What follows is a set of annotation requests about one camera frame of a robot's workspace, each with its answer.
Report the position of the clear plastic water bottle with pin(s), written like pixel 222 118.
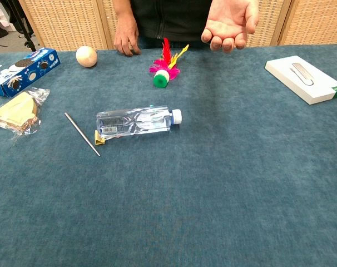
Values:
pixel 135 122

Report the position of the blue Oreo cookie box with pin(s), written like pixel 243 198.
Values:
pixel 24 73

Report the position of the black tripod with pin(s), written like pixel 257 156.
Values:
pixel 24 29

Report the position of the silver metal clip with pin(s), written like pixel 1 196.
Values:
pixel 302 73

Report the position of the person's black shirt torso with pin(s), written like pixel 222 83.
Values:
pixel 171 16

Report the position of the plastic-wrapped sandwich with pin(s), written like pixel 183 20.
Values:
pixel 17 111

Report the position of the person's right forearm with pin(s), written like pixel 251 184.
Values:
pixel 124 12

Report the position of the white box with green end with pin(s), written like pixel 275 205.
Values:
pixel 296 80

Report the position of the thin metal rod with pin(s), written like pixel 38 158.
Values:
pixel 82 134

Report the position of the blue tablecloth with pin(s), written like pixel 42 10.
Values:
pixel 185 194

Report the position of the person's left hand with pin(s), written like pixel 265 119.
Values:
pixel 229 19

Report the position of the light wooden ball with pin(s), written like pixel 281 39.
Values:
pixel 86 56

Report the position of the person's right hand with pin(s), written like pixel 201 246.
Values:
pixel 126 39

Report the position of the colourful feather shuttlecock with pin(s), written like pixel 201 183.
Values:
pixel 160 78

